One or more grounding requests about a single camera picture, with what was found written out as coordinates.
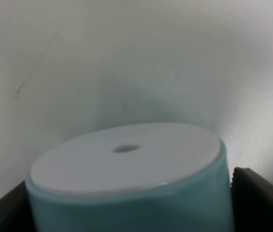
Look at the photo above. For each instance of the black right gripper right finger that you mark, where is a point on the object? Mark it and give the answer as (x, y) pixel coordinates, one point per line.
(252, 199)

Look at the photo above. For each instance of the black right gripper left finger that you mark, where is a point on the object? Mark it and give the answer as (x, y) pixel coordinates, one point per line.
(15, 211)

